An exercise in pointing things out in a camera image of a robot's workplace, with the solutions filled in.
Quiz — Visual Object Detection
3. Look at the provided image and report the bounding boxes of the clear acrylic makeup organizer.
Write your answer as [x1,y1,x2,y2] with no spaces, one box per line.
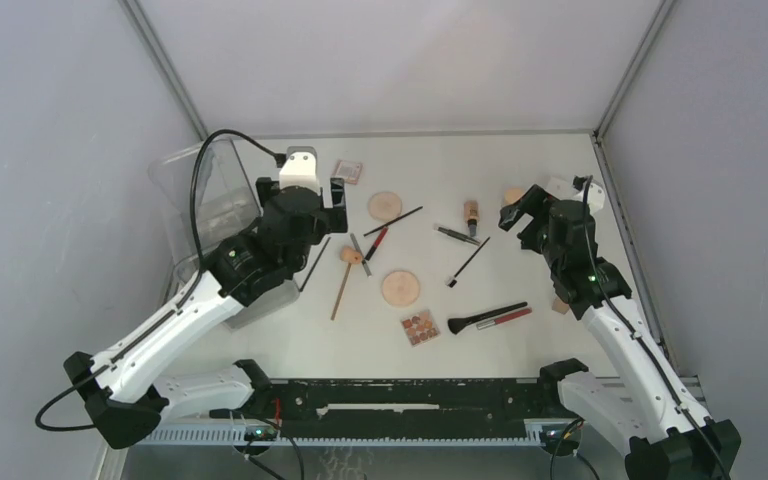
[148,137,300,331]

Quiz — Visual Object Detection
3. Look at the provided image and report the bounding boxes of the small square pink compact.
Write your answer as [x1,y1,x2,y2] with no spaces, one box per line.
[331,159,363,185]

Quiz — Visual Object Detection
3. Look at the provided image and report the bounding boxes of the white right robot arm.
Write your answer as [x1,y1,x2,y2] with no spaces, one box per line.
[498,178,742,479]

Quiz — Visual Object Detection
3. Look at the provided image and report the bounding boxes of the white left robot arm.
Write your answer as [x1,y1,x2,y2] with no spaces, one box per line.
[64,177,348,449]

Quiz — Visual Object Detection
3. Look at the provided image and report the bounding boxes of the thin black pencil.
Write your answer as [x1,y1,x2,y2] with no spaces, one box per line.
[299,236,332,292]

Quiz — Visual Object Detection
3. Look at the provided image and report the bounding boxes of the cream jar gold lid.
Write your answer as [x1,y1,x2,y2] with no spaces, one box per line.
[503,187,525,206]

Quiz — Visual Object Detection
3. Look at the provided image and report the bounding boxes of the grey metallic stick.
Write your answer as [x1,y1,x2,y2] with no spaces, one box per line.
[349,232,372,277]

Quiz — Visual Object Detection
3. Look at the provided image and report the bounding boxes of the red lip pencil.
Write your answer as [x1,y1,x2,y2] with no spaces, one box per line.
[365,227,389,261]

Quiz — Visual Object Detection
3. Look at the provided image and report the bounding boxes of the round beige sponge upper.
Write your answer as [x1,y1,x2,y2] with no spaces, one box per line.
[367,191,403,222]

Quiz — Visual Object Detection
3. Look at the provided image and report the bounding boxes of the round beige sponge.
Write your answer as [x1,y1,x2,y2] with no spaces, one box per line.
[367,191,403,222]
[381,270,421,308]

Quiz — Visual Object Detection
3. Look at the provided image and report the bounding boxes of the BB cream tube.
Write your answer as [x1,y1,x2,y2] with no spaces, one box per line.
[464,200,479,238]

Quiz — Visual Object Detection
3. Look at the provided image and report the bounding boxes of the dark concealer stick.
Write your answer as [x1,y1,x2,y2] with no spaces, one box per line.
[433,225,481,246]

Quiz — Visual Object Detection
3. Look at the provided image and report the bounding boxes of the red silver lip gloss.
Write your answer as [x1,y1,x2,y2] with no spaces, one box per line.
[476,307,532,330]

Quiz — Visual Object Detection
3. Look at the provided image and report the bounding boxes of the black brow comb brush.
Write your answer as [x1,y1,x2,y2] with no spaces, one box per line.
[446,237,490,288]

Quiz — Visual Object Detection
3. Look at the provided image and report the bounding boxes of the thin black liner brush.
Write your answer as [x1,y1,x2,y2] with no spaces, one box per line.
[363,206,424,237]

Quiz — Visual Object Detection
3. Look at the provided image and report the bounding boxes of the round beige sponge lower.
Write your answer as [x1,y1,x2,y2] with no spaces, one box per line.
[381,270,421,308]

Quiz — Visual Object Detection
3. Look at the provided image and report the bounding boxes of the black powder brush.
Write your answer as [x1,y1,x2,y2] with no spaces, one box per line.
[447,302,529,335]

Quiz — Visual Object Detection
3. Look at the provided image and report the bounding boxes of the eyeshadow palette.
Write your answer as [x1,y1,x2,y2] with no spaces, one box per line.
[399,310,441,347]

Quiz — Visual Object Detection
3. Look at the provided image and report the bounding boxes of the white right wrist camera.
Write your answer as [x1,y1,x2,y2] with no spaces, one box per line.
[544,177,607,213]

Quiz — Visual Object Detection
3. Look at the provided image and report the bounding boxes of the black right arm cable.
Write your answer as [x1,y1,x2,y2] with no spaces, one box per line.
[572,175,733,480]

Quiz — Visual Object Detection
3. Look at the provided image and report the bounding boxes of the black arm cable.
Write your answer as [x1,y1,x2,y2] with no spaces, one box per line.
[572,175,733,480]
[34,129,287,433]

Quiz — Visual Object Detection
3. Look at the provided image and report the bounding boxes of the wooden handle brush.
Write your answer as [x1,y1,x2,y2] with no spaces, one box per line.
[330,263,353,321]

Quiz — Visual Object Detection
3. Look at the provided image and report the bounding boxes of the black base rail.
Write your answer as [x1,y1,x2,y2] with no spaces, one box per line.
[270,378,558,441]

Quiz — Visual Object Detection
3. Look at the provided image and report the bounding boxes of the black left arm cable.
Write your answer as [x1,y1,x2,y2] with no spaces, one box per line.
[34,129,287,433]

